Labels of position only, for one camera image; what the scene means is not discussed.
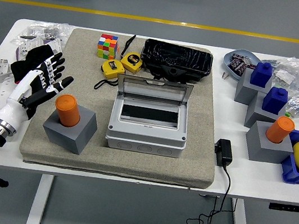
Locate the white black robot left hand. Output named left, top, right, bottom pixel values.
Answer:
left=0, top=43, right=79, bottom=138

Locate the large colourful puzzle cube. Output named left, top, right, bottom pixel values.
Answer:
left=95, top=33, right=121, bottom=61

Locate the blue-grey bowl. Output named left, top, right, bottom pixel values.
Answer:
left=219, top=46, right=264, bottom=85

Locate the black table control panel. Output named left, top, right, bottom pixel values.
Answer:
left=268, top=200, right=299, bottom=214

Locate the black cloth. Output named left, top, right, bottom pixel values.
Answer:
left=7, top=39, right=61, bottom=90

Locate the yellow tape measure round label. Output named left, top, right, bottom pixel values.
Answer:
left=119, top=51, right=144, bottom=75

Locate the black plastic enclosure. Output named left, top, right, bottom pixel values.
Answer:
left=137, top=37, right=216, bottom=90

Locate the black power adapter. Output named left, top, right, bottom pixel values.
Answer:
left=212, top=138, right=236, bottom=169

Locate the grey electrical box clear lid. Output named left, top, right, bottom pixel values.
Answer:
left=103, top=72, right=196, bottom=160

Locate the black adapter cord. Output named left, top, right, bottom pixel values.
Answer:
left=185, top=159, right=235, bottom=224

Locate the grey holder block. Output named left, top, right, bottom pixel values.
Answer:
left=39, top=100, right=102, bottom=157
left=242, top=118, right=298, bottom=167
left=243, top=89, right=289, bottom=134
left=233, top=66, right=275, bottom=109

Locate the grey-brown mat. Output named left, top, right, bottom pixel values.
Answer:
left=16, top=21, right=235, bottom=193

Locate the white wall socket purple edge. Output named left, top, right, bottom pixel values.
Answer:
left=14, top=39, right=35, bottom=64

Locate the orange cylinder battery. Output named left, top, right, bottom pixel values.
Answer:
left=264, top=113, right=297, bottom=147
left=51, top=92, right=84, bottom=129

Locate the blue plastic block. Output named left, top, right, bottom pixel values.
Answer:
left=261, top=84, right=290, bottom=116
left=249, top=60, right=275, bottom=89

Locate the yellow tape measure black strap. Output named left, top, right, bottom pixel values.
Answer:
left=93, top=56, right=128, bottom=95

